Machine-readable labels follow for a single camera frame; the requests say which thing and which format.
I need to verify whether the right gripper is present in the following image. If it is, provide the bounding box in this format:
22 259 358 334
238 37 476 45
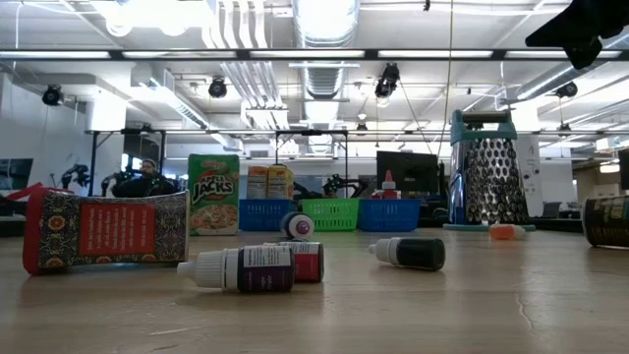
524 0 629 71

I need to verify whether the black seasoning can yellow lid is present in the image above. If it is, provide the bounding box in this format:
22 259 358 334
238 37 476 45
582 195 629 250

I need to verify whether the small orange food colouring bottle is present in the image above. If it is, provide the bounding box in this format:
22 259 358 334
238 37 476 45
488 223 527 242

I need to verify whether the red icing bottle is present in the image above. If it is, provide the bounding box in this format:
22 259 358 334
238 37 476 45
372 169 402 201

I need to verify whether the yellow Corn Pops box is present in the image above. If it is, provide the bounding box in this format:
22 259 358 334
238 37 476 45
267 163 295 201

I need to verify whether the purple icing bottle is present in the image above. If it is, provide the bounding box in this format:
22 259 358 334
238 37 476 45
281 210 315 243

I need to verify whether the green Apple Jacks box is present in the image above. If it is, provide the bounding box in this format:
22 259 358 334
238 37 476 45
187 152 241 237

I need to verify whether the long strip light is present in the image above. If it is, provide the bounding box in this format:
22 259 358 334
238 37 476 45
249 49 366 60
0 50 112 60
121 49 237 60
376 49 494 60
505 49 623 60

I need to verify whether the dark monitor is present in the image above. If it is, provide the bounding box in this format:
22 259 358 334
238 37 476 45
617 148 629 192

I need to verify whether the white pillar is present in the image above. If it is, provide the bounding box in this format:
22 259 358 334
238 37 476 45
515 135 545 218

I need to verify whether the grey office chair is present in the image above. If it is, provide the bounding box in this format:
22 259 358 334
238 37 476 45
540 201 565 220

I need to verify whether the black computer monitor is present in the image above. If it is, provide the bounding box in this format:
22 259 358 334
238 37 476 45
375 150 440 201

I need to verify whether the blue plastic basket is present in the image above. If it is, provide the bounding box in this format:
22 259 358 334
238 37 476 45
357 198 424 233
238 198 302 233

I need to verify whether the black label dropper bottle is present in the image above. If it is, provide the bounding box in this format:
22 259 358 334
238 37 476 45
368 236 446 272

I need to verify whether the green plastic basket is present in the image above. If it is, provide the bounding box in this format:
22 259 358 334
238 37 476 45
299 198 361 233

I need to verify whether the small red food colouring bottle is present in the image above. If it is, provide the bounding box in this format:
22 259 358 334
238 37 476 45
264 240 325 284

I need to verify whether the small purple food colouring bottle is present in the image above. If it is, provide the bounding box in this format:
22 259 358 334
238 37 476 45
176 244 296 295

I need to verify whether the person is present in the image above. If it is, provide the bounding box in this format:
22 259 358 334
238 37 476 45
111 157 181 199

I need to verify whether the red patterned carton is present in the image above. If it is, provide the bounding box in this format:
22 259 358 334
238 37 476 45
22 186 192 276

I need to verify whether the thin hanging cable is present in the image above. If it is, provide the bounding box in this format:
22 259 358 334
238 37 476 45
436 0 456 156

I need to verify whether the metal box grater teal handle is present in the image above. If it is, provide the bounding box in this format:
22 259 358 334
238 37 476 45
441 108 538 233

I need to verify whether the silver ventilation duct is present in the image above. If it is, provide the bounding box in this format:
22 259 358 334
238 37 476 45
293 0 361 156

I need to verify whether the black background station frame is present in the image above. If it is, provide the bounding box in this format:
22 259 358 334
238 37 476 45
273 129 350 201
86 128 168 198

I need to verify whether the dark wall screen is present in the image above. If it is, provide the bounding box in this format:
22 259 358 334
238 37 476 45
0 157 35 203

